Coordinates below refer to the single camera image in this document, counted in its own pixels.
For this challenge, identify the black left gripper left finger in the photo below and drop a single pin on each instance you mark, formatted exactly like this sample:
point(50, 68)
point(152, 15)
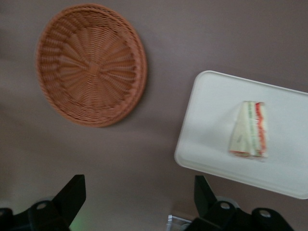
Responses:
point(60, 207)

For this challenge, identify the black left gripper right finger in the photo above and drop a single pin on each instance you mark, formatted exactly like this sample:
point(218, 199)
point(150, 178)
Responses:
point(209, 211)

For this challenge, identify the triangle sandwich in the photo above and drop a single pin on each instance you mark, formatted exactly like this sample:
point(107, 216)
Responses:
point(250, 131)

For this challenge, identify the beige plastic tray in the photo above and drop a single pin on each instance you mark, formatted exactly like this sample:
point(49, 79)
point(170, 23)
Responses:
point(211, 120)

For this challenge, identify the round brown wicker basket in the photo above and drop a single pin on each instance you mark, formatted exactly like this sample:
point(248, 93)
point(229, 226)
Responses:
point(91, 67)

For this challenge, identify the clear acrylic bottle rack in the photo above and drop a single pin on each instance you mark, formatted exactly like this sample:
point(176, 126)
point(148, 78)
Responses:
point(178, 222)

